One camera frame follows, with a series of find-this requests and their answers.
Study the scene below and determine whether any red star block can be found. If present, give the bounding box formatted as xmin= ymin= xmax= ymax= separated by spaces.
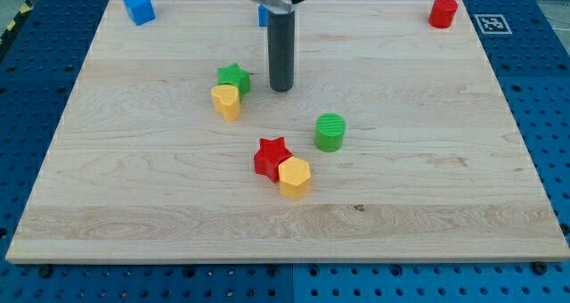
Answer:
xmin=254 ymin=137 xmax=293 ymax=183

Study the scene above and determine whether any blue cube block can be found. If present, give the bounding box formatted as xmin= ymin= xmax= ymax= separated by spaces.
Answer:
xmin=123 ymin=0 xmax=155 ymax=26

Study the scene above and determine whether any yellow hexagon block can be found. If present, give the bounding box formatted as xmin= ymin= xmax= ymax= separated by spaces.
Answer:
xmin=278 ymin=157 xmax=312 ymax=200

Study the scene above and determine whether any yellow heart block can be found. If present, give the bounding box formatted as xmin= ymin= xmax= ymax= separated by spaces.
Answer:
xmin=211 ymin=85 xmax=241 ymax=121

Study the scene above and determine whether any small blue block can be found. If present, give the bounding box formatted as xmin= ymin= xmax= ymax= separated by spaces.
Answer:
xmin=257 ymin=4 xmax=269 ymax=28

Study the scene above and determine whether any green star block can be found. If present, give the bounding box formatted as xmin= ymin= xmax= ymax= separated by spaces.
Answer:
xmin=217 ymin=62 xmax=251 ymax=101

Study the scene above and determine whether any green cylinder block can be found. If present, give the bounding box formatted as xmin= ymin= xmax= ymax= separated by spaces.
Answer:
xmin=313 ymin=113 xmax=346 ymax=152

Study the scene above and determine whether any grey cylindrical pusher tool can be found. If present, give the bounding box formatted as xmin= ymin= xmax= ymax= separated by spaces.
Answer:
xmin=267 ymin=12 xmax=295 ymax=92

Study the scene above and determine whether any red cylinder block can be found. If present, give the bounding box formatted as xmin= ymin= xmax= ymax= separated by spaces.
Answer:
xmin=428 ymin=0 xmax=459 ymax=29

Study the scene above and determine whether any black white fiducial marker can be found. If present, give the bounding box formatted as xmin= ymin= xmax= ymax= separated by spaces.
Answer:
xmin=474 ymin=13 xmax=512 ymax=35

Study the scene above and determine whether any wooden board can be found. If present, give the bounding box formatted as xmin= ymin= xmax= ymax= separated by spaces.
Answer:
xmin=6 ymin=0 xmax=569 ymax=264

